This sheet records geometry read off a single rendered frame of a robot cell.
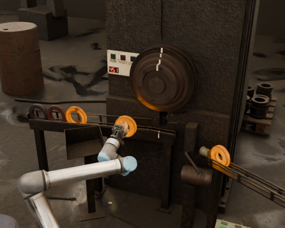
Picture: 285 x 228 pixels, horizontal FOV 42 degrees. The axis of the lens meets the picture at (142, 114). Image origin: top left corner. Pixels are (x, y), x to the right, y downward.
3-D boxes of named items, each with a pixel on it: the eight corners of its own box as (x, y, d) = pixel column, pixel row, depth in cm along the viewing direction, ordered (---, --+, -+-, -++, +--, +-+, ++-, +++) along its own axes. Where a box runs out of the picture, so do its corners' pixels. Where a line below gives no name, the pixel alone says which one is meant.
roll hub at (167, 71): (139, 98, 261) (140, 60, 249) (177, 104, 252) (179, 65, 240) (136, 101, 257) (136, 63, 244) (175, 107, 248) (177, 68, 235)
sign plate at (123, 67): (108, 72, 284) (108, 49, 276) (140, 77, 276) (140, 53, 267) (107, 73, 282) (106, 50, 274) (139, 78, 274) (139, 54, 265)
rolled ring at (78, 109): (61, 111, 300) (63, 109, 303) (72, 130, 304) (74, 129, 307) (77, 104, 291) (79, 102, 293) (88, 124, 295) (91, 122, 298)
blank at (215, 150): (218, 168, 251) (215, 169, 249) (211, 146, 252) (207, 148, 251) (234, 165, 237) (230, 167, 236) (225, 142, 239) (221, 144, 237)
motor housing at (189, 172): (181, 216, 294) (185, 160, 270) (208, 223, 287) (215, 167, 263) (176, 227, 283) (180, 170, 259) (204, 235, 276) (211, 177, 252)
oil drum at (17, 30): (19, 78, 562) (10, 19, 522) (52, 83, 543) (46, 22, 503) (-8, 92, 512) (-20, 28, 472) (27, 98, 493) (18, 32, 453)
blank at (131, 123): (115, 114, 256) (113, 116, 254) (135, 116, 251) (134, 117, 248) (117, 134, 262) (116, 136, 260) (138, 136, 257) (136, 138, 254)
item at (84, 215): (71, 205, 304) (64, 129, 272) (103, 200, 310) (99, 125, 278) (73, 222, 287) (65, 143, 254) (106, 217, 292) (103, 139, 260)
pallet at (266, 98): (167, 116, 452) (168, 83, 432) (186, 92, 519) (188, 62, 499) (268, 135, 410) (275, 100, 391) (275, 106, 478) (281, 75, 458)
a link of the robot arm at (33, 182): (17, 173, 193) (136, 152, 219) (16, 175, 205) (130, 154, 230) (21, 196, 192) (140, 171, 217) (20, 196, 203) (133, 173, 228)
